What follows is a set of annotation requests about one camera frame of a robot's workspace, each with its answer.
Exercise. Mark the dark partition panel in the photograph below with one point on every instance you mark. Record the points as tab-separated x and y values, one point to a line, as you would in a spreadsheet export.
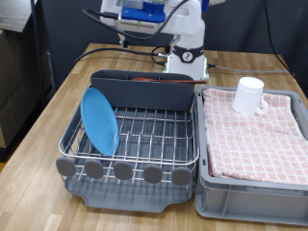
64	25

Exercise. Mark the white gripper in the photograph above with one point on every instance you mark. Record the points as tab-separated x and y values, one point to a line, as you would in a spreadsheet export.
189	24

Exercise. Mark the brown wooden spoon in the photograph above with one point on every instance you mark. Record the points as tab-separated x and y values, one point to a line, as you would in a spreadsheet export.
173	80

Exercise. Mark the white plastic mug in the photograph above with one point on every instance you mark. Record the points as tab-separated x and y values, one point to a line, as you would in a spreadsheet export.
247	99

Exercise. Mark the dark grey cutlery holder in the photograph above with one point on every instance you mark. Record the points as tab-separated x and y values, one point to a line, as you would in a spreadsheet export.
144	93

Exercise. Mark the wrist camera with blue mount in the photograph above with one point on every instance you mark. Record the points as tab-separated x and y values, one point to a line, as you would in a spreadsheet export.
144	14

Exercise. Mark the blue plastic plate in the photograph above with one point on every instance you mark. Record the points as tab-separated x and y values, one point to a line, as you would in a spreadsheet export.
99	122

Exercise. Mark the black metal pole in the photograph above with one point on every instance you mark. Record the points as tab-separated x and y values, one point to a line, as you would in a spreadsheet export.
38	48

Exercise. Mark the grey plastic crate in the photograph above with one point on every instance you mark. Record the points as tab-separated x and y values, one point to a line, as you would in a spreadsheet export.
256	205

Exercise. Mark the pink checkered cloth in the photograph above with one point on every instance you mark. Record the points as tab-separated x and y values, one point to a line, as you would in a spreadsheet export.
243	147

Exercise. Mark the grey shelf board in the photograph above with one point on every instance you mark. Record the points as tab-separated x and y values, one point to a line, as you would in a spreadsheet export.
12	12

